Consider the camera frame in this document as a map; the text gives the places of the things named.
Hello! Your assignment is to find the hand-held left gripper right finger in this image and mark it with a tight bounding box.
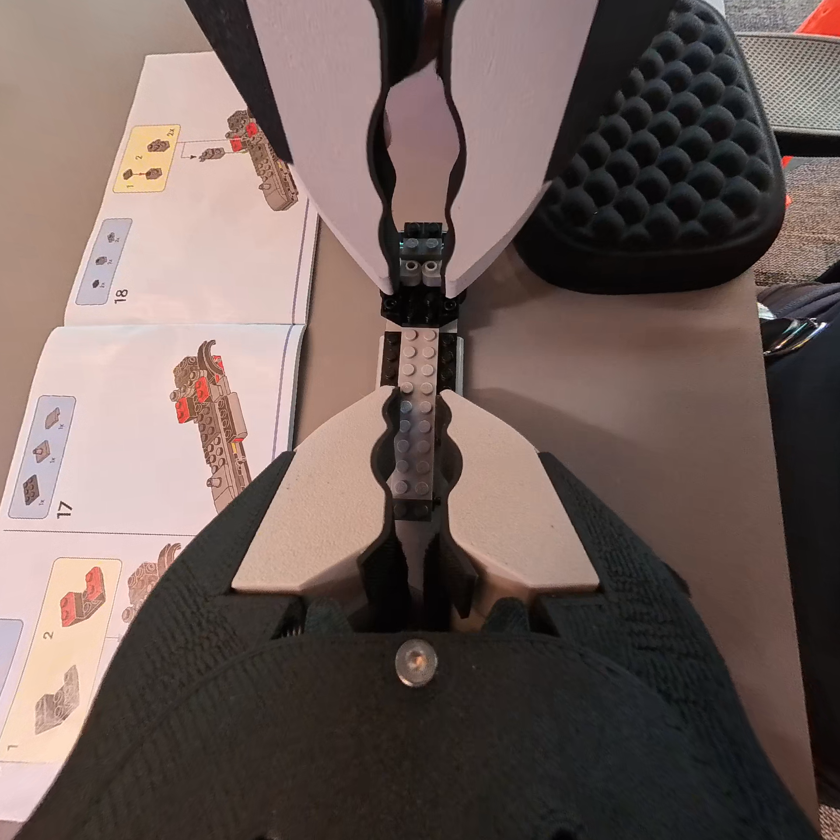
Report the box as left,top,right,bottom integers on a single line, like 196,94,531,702
433,388,601,619

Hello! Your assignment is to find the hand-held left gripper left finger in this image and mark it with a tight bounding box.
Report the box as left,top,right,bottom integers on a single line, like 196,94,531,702
231,387,411,618

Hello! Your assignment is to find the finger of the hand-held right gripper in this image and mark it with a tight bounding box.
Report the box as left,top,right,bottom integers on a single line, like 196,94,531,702
438,0,602,295
246,0,422,296

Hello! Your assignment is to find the grey black toy brick model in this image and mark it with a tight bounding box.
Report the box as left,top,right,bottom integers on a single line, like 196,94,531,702
379,222,468,522

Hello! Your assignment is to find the grey desk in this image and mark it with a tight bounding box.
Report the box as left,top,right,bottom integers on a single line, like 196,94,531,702
0,0,823,815

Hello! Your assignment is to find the black dimpled cushion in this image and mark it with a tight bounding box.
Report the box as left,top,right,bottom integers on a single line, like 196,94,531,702
512,0,787,296

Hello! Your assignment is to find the open brick instruction booklet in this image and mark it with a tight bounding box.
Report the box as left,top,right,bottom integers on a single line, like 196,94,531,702
0,52,319,765

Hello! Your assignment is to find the grey mesh chair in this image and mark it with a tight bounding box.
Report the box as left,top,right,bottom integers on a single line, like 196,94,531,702
735,33,840,158

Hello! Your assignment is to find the metal key ring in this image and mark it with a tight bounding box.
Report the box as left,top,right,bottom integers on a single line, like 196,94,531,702
761,315,818,355

